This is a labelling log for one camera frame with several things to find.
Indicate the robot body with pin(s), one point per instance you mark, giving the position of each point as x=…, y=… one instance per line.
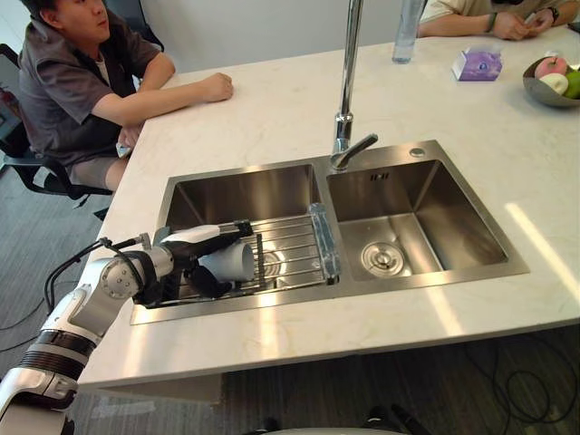
x=362, y=423

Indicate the white cup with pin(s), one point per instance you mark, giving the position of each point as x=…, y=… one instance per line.
x=229, y=264

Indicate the black office chair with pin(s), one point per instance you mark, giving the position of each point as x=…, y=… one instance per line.
x=31, y=154

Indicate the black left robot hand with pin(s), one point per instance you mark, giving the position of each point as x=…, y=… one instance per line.
x=199, y=241

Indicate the stainless steel double sink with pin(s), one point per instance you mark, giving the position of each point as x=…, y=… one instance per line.
x=326, y=226

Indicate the green fruit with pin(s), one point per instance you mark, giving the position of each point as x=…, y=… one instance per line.
x=572, y=85

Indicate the round sink drain strainer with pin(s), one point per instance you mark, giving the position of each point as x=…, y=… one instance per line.
x=381, y=259

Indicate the clear plastic water bottle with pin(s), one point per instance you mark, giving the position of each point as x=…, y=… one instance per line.
x=406, y=31

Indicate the pink apple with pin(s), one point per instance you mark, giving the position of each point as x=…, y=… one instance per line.
x=550, y=67

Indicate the grey fruit bowl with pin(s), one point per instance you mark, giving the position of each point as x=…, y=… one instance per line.
x=546, y=90

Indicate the purple tissue box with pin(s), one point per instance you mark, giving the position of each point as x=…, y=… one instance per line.
x=478, y=65

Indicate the white round fruit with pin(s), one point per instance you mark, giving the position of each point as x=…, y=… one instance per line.
x=555, y=83

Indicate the chrome faucet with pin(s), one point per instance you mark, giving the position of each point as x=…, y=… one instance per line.
x=348, y=90

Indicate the person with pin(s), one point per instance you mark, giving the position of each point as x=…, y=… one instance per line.
x=494, y=18
x=86, y=86

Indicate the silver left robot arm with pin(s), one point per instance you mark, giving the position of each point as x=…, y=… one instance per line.
x=81, y=312

